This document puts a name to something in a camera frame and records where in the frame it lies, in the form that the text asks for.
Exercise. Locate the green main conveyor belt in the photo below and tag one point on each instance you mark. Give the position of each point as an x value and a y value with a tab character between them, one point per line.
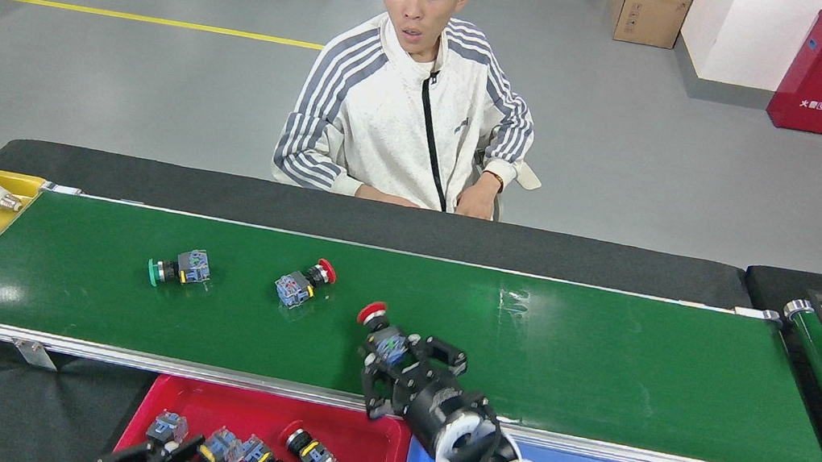
604	358

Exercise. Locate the brown cardboard box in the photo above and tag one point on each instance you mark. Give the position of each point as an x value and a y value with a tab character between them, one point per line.
647	14

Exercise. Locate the red plastic tray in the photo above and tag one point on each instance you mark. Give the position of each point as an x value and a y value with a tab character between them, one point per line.
368	461

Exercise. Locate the person's left hand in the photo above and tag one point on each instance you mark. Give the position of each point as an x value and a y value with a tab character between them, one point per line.
481	197

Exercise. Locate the grey office chair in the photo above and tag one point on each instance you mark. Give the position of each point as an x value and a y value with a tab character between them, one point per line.
529	177

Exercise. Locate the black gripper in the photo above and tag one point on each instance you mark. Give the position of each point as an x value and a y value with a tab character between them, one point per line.
438	406

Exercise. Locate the person's right hand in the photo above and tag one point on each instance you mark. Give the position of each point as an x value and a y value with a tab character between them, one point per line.
387	197

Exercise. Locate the person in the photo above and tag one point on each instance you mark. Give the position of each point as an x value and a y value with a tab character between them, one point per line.
385	129

